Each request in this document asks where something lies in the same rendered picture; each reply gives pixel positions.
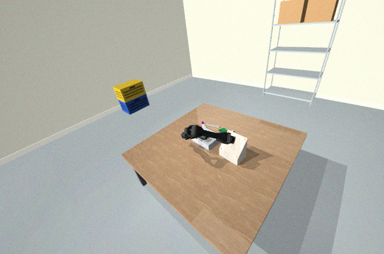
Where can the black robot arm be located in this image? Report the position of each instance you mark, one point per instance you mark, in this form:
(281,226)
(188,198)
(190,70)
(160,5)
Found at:
(197,131)

